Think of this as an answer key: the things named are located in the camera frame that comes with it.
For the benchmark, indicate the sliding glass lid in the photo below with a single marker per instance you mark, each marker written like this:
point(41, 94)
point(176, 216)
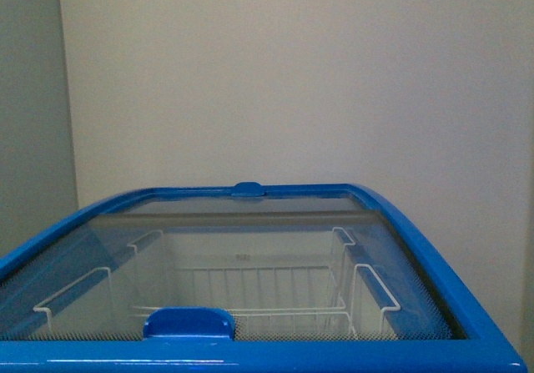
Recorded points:
point(423, 317)
point(241, 205)

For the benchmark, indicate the white and blue chest freezer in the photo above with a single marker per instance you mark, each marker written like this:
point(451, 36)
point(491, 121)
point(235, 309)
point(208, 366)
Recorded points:
point(480, 347)

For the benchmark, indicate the white wire freezer basket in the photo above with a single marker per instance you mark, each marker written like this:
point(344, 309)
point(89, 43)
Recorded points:
point(282, 284)

